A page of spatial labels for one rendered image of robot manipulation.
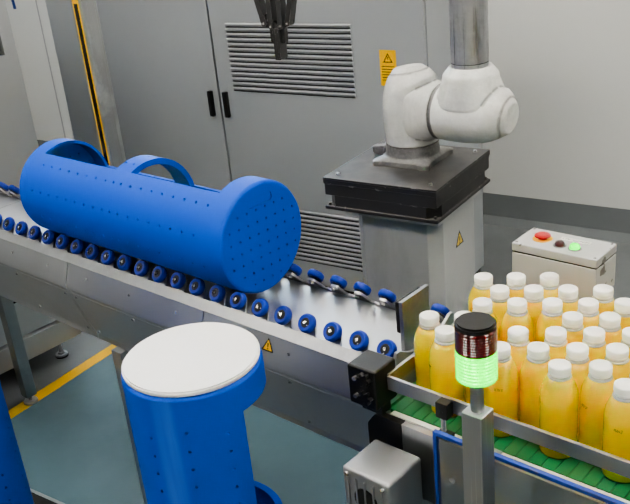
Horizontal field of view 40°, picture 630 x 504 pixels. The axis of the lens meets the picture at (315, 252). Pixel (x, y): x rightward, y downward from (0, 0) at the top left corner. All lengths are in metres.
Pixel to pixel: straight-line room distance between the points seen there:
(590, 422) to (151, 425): 0.81
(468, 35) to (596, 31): 2.28
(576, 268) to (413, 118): 0.74
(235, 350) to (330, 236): 2.29
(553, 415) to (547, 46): 3.27
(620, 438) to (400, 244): 1.17
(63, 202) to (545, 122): 2.92
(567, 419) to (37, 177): 1.67
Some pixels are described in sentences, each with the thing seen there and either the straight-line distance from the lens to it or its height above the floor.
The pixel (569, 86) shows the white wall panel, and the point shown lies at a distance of 4.69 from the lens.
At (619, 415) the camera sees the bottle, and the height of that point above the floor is 1.03.
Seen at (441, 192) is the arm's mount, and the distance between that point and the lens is 2.36.
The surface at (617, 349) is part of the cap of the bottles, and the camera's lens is 1.63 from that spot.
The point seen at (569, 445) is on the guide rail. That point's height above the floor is 0.97.
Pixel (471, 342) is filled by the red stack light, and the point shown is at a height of 1.24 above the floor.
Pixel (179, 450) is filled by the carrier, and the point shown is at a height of 0.91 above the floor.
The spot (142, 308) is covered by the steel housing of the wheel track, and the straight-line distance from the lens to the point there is 2.42.
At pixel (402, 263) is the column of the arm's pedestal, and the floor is 0.82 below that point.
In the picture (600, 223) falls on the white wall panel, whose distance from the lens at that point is 4.84.
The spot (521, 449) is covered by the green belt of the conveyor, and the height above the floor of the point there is 0.90.
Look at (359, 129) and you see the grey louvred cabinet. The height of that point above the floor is 0.88.
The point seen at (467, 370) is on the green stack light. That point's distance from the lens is 1.35.
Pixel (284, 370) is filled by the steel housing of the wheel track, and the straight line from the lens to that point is 2.06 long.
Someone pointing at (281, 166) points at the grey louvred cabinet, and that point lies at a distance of 4.03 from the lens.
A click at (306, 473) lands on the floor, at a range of 3.11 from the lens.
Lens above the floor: 1.90
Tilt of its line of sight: 23 degrees down
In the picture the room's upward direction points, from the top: 6 degrees counter-clockwise
